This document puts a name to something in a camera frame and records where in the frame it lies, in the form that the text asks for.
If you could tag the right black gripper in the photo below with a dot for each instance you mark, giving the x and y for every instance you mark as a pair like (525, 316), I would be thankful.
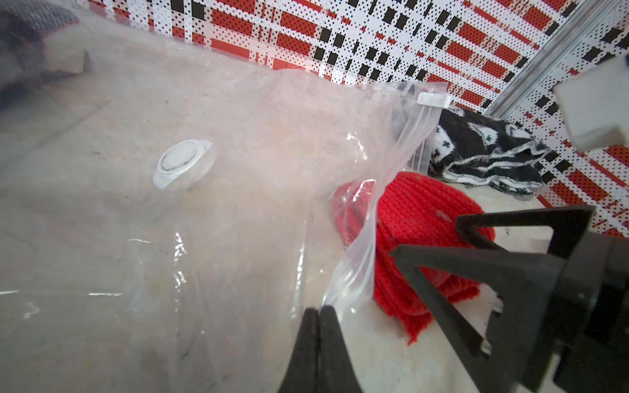
(532, 306)

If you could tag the white bag zip slider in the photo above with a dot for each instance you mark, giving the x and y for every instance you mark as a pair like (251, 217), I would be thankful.
(437, 100)

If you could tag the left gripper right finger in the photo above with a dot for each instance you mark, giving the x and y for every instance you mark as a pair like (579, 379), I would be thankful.
(336, 373)

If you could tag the black smiley pattern scarf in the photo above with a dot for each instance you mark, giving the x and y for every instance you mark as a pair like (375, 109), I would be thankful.
(476, 150)

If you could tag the clear plastic vacuum bag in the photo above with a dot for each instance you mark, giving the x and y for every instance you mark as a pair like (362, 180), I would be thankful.
(109, 284)

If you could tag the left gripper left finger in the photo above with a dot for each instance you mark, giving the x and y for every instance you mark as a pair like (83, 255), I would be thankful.
(302, 374)

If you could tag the white vacuum bag valve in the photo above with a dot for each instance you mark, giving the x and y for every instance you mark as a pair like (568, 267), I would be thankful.
(192, 158)

